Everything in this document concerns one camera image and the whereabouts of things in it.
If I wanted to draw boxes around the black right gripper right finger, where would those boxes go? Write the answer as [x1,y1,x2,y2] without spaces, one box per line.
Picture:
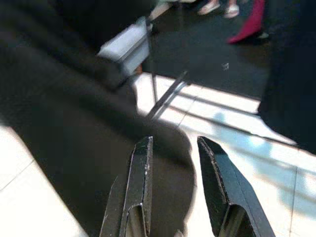
[197,135,276,237]

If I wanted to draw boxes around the beige slide sandal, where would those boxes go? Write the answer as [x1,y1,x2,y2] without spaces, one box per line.
[197,0,221,15]
[224,2,240,19]

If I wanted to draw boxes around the black printed t-shirt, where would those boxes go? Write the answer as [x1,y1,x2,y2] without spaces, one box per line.
[0,0,198,237]

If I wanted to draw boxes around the plain black t-shirt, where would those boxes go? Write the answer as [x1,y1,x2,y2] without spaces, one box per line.
[258,0,316,155]

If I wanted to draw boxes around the grey padded ottoman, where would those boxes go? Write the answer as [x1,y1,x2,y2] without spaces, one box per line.
[98,17,154,77]

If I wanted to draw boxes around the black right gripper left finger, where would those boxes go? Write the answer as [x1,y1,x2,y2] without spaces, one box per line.
[98,135,154,237]

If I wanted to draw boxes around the red cloth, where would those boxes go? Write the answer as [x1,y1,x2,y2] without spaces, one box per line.
[227,0,266,44]

